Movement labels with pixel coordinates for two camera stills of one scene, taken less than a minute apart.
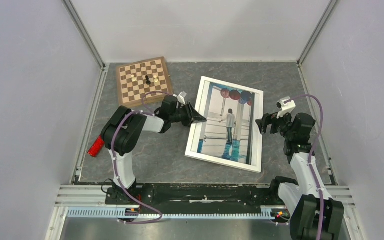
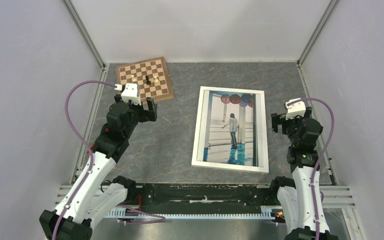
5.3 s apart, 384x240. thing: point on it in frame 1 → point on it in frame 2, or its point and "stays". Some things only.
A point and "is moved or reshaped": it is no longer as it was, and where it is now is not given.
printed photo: (227, 134) is moved or reshaped
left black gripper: (192, 115) → (149, 115)
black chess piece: (148, 82) stays
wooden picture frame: (194, 136) is moved or reshaped
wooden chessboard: (143, 81) stays
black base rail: (196, 194) stays
